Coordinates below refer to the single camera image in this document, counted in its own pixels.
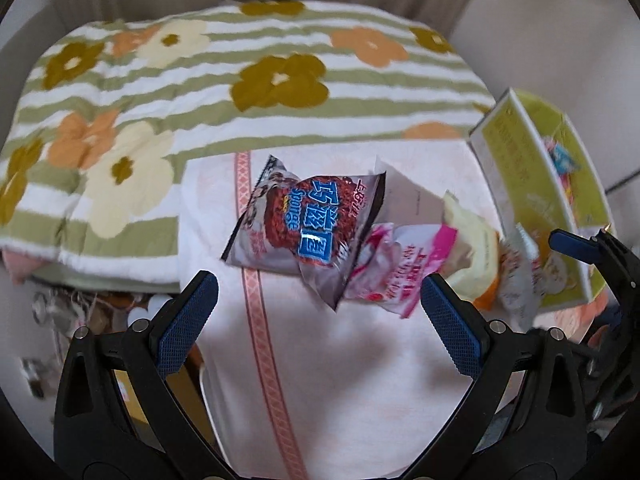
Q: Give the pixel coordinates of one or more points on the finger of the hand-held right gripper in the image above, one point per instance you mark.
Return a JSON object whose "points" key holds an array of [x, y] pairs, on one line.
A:
{"points": [[572, 245]]}

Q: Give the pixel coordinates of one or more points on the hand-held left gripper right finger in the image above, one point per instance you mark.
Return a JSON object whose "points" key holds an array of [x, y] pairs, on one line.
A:
{"points": [[452, 322]]}

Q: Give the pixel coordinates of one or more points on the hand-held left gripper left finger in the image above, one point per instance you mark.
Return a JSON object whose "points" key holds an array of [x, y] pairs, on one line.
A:
{"points": [[185, 320]]}

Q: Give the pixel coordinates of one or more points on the orange snack packet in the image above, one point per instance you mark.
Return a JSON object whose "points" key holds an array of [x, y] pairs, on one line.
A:
{"points": [[487, 297]]}

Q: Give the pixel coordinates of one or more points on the white green snack packet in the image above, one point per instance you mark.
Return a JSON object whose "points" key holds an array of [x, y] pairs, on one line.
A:
{"points": [[522, 280]]}

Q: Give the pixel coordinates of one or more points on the yellow-green cardboard box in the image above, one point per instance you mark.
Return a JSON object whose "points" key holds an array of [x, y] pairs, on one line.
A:
{"points": [[530, 180]]}

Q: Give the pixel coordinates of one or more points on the puffy pink white snack packet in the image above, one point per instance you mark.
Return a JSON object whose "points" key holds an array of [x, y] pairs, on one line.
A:
{"points": [[400, 265]]}

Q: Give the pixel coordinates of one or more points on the cream snack packet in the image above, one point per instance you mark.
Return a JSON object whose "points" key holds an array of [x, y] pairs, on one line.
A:
{"points": [[470, 245]]}

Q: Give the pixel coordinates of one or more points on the grey snack packet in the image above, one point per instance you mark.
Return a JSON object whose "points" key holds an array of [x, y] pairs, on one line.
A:
{"points": [[410, 192]]}

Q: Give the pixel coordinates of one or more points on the silver blue label snack packet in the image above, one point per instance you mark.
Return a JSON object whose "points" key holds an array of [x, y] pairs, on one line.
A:
{"points": [[300, 220]]}

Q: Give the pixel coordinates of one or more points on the white paper roll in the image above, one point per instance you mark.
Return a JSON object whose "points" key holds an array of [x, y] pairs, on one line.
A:
{"points": [[149, 310]]}

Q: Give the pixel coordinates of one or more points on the brown cardboard box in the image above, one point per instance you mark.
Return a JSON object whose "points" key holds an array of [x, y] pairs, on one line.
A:
{"points": [[131, 400]]}

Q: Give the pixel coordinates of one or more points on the pale pink table cloth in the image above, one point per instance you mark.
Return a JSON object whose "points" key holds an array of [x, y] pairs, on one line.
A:
{"points": [[350, 390]]}

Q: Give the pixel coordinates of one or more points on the small grey socket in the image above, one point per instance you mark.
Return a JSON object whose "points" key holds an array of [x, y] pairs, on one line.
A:
{"points": [[36, 377]]}

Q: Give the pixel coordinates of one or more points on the pink pillow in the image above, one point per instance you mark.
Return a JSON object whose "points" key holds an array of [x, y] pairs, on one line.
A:
{"points": [[25, 267]]}

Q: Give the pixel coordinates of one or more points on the striped floral blanket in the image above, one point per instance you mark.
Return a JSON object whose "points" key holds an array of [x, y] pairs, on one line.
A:
{"points": [[200, 95]]}

